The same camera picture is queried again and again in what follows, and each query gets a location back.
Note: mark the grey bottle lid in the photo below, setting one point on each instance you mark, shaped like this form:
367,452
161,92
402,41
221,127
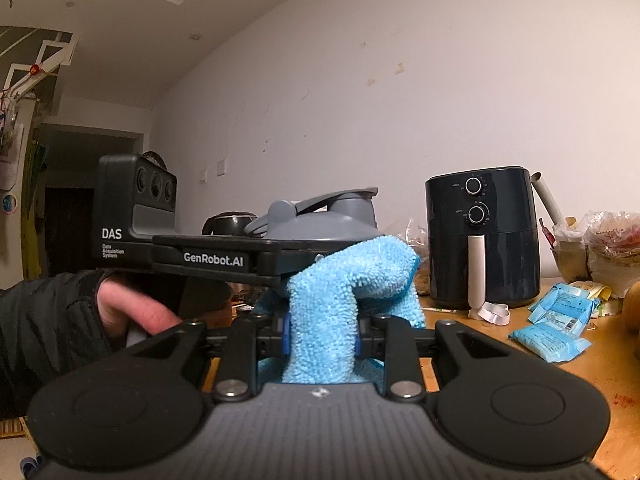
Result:
320,222

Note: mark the yellow round fruit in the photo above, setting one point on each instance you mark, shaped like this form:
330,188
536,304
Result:
632,305

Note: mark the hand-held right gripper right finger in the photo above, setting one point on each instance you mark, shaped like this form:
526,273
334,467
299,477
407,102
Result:
358,345

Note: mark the blue wipe packet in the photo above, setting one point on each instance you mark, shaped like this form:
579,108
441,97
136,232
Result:
550,342
575,297
550,315

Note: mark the black air fryer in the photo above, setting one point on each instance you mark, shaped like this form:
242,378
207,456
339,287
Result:
505,260

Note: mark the white elastic band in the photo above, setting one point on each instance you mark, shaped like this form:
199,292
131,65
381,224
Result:
492,314

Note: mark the clear plastic food bag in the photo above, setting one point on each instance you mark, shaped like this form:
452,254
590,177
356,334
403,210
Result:
615,255

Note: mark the yellow packets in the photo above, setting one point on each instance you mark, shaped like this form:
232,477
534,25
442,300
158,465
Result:
604,305

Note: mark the person's left hand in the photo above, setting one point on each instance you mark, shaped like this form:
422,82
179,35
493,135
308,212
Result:
135,310

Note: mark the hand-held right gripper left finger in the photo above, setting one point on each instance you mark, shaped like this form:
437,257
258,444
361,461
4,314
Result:
285,340

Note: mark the blue microfiber cloth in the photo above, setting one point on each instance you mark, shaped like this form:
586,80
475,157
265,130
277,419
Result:
345,270

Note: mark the white rolled paper tube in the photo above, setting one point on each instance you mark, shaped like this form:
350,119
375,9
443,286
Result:
547,197

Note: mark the plastic bag of brown flakes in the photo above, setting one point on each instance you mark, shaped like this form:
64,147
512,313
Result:
417,270

